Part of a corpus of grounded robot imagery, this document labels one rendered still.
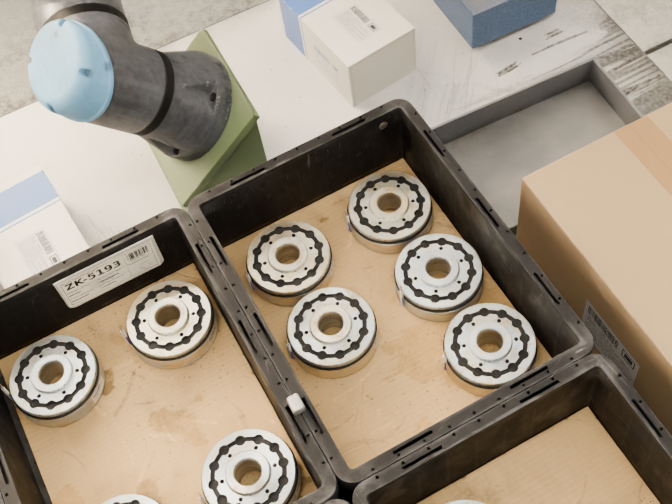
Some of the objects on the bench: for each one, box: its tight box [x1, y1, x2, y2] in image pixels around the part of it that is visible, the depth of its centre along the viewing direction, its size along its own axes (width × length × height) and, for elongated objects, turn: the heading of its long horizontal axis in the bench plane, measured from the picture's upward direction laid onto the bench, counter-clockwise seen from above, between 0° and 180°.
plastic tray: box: [431, 58, 644, 237], centre depth 142 cm, size 27×20×5 cm
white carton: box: [0, 165, 90, 289], centre depth 139 cm, size 20×12×9 cm, turn 36°
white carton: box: [276, 0, 417, 107], centre depth 155 cm, size 20×12×9 cm, turn 38°
